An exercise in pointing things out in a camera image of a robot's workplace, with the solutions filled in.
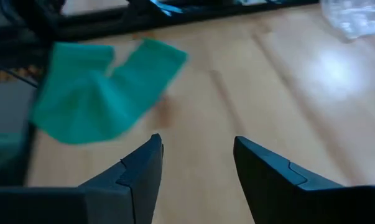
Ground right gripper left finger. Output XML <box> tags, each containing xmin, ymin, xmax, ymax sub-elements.
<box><xmin>0</xmin><ymin>133</ymin><xmax>165</xmax><ymax>224</ymax></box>

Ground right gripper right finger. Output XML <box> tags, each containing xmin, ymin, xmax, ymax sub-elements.
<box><xmin>233</xmin><ymin>135</ymin><xmax>375</xmax><ymax>224</ymax></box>

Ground teal green elastic bandage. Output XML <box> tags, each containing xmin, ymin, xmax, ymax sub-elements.
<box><xmin>29</xmin><ymin>37</ymin><xmax>188</xmax><ymax>146</ymax></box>

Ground clear plastic bag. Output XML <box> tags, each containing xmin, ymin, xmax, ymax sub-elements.
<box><xmin>320</xmin><ymin>0</ymin><xmax>375</xmax><ymax>40</ymax></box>

